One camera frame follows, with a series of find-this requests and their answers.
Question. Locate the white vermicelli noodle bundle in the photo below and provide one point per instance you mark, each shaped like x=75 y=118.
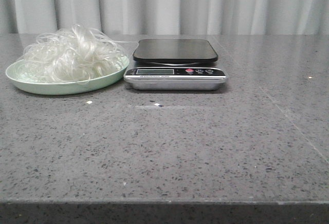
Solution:
x=71 y=55

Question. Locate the black silver kitchen scale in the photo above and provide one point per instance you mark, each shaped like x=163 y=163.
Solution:
x=174 y=64

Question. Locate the white pleated curtain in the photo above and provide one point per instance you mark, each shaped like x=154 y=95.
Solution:
x=246 y=17

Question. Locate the light green plastic plate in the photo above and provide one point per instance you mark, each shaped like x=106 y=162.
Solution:
x=26 y=84

